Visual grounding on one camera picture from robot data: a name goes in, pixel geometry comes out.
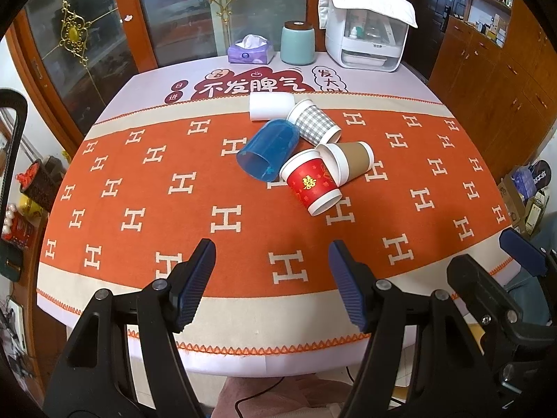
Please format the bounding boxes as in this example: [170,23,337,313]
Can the red paper cup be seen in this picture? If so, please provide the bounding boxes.
[280,148,342,216]

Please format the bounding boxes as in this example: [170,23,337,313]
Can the brown sleeve paper cup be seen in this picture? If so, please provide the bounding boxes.
[316,141,375,187]

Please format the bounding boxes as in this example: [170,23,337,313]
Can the grey checked paper cup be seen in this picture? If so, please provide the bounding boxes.
[286,99,342,146]

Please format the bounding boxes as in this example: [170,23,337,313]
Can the blue translucent plastic cup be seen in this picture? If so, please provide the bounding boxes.
[236,119,299,182]

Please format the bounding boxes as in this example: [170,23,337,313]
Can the plain white paper cup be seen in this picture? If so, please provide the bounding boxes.
[248,92,296,121]

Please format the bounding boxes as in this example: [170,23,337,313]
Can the brown wooden sideboard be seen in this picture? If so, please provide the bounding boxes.
[427,0,556,180]

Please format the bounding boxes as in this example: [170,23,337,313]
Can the orange H-pattern tablecloth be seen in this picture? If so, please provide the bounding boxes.
[37,54,519,377]

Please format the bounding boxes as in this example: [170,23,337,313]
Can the white countertop appliance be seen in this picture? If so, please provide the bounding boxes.
[325,7,409,73]

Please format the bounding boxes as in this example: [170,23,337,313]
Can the teal cylindrical canister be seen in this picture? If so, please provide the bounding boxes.
[280,21,315,66]

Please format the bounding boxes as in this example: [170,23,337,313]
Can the white cloth on appliance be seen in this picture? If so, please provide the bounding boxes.
[317,0,418,29]

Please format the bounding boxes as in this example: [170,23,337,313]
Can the wooden glass cabinet doors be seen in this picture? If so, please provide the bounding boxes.
[5,0,318,153]

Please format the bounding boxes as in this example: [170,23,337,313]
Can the purple tissue box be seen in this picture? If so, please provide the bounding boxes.
[228,34,275,64]

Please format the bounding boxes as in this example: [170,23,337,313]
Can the black cable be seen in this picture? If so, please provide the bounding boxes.
[234,376,286,418]

